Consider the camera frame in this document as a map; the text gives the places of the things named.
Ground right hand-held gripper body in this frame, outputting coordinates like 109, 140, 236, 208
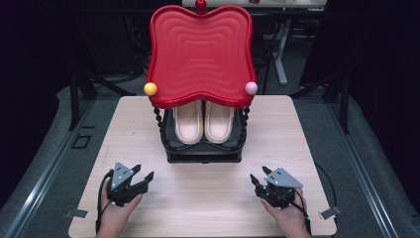
261, 167, 304, 210

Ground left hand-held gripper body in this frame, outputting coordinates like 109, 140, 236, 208
106, 162, 150, 208

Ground cream clog shoe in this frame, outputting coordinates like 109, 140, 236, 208
172, 100, 204, 146
203, 100, 236, 145

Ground red and black shoe rack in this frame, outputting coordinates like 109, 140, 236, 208
143, 0, 260, 164

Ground person's left hand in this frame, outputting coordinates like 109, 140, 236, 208
98, 181, 144, 232

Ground person's right hand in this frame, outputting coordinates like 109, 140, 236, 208
261, 188, 308, 234

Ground grey tape strip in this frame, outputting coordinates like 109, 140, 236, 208
318, 205, 343, 221
63, 208, 89, 219

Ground black metal stand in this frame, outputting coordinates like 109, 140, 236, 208
68, 63, 137, 131
290, 63, 351, 135

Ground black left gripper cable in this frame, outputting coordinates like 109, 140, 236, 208
95, 170, 115, 234

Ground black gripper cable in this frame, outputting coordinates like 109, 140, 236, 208
291, 188, 313, 236
95, 170, 115, 234

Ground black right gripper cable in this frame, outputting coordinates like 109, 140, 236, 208
291, 188, 313, 236

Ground metal floor rail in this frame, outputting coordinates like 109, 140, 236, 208
325, 98, 401, 238
3, 98, 97, 238

